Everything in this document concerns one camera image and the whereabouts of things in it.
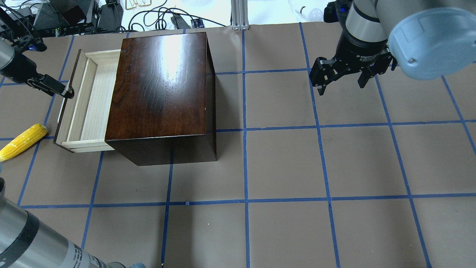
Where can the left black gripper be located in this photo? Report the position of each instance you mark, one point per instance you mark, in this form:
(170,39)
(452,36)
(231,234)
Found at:
(18,69)

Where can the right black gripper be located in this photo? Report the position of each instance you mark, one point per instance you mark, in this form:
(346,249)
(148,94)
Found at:
(360,51)

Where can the wooden drawer with white handle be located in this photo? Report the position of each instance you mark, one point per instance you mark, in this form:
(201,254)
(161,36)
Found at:
(83,119)

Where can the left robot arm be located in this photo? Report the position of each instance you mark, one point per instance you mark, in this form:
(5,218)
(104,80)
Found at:
(26,242)

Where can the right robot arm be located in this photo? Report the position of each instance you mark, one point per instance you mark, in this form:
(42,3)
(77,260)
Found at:
(425,38)

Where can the yellow corn cob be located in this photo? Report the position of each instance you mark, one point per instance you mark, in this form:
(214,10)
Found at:
(23,142)

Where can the black electronics box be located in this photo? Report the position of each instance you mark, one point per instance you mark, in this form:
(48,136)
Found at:
(64,14)

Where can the black power adapter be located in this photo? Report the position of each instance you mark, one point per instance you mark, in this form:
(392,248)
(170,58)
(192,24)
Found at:
(110,16)

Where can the dark wooden cabinet box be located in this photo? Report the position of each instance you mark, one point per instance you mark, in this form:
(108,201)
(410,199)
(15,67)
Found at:
(163,107)

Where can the gold wire rack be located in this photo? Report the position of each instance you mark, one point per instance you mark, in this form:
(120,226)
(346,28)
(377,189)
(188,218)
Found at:
(132,4)

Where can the aluminium frame post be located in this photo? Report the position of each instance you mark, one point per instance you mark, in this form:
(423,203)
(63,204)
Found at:
(239,15)

